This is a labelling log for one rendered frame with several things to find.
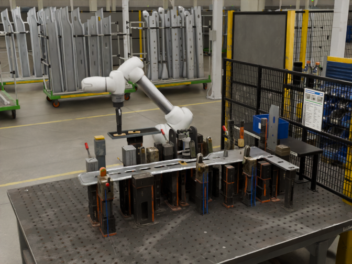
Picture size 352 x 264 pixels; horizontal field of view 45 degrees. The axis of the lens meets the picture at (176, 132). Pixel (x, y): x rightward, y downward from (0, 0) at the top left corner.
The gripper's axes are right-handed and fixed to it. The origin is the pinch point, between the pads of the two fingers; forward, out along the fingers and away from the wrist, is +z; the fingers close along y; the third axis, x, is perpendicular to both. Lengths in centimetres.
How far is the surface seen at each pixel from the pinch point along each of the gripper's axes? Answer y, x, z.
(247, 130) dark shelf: -25, 112, 17
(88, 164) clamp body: 22.9, -24.7, 15.5
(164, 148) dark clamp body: 11.9, 30.0, 13.5
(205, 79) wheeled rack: -741, 335, 94
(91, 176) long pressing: 34.5, -23.7, 20.0
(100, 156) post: 3.4, -14.7, 17.6
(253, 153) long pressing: 24, 94, 20
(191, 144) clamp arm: 13, 50, 12
